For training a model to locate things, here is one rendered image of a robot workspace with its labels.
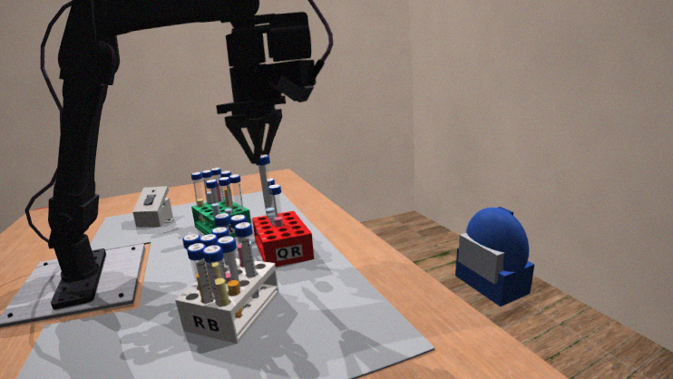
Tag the red tube rack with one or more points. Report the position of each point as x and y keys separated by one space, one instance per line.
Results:
x=295 y=245

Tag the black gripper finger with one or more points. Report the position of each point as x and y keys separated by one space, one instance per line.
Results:
x=258 y=125
x=273 y=121

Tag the green tube rack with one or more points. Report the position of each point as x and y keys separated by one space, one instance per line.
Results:
x=206 y=213

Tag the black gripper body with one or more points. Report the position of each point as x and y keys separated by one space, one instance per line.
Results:
x=249 y=110

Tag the grey bench mat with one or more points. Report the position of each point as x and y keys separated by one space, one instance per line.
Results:
x=326 y=322

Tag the white test tube rack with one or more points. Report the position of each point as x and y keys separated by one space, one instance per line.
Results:
x=217 y=322

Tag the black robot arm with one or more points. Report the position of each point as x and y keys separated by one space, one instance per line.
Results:
x=74 y=206

